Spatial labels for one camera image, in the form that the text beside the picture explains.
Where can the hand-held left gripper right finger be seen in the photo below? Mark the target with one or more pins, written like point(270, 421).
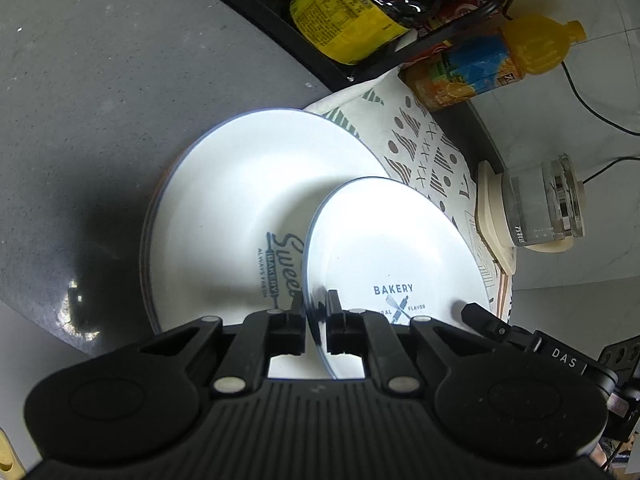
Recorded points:
point(332, 310)

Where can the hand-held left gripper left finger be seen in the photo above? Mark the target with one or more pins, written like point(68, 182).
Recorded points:
point(299, 310)

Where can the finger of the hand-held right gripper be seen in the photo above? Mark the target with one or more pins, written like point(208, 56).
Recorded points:
point(482, 317)

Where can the small white printed plate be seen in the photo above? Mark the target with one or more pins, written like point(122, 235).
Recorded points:
point(390, 240)

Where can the large white printed plate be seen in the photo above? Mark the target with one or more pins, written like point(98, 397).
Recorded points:
point(240, 185)

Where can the cream kettle heating base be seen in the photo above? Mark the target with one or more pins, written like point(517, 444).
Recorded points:
point(492, 210)

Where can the patterned beige table mat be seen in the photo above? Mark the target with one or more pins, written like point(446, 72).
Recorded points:
point(435, 160)

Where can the orange juice bottle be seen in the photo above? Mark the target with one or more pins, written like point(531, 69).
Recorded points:
point(480, 67)

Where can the yellow labelled jar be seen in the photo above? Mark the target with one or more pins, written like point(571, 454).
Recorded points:
point(345, 15)

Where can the black shelf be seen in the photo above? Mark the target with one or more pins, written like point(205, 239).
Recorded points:
point(270, 15)

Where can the red drink can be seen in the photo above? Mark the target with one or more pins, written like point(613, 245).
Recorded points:
point(465, 10)

